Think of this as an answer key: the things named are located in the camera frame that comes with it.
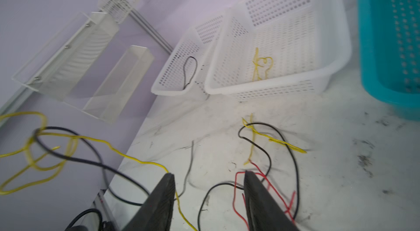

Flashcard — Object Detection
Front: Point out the middle white plastic basket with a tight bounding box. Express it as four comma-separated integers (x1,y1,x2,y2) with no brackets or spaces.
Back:
205,0,352,102

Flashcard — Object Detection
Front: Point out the white mesh two-tier shelf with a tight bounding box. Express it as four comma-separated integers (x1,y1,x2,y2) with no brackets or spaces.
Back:
13,12,154,123

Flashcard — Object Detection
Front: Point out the long black cable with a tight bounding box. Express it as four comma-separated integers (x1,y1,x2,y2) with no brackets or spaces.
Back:
182,56,198,91

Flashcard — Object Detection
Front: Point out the white plastic basket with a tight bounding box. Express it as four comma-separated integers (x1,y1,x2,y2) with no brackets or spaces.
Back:
151,10,227,101
205,0,352,102

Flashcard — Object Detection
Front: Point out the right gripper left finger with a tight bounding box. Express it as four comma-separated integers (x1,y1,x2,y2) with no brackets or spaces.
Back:
123,173,176,231

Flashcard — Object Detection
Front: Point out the yellow cable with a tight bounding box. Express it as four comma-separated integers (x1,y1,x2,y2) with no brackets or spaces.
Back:
0,111,198,231
252,47,275,81

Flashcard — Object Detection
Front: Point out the left white plastic basket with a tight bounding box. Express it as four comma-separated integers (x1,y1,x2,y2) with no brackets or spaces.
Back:
151,10,227,101

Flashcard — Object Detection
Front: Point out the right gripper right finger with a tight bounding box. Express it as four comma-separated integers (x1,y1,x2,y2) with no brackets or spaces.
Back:
244,171,299,231

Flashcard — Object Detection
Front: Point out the teal plastic basket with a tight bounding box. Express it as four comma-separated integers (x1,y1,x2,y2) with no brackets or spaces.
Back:
358,0,420,121

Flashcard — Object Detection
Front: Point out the cable bundle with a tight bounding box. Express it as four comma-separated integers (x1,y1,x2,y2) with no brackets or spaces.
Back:
197,112,308,231

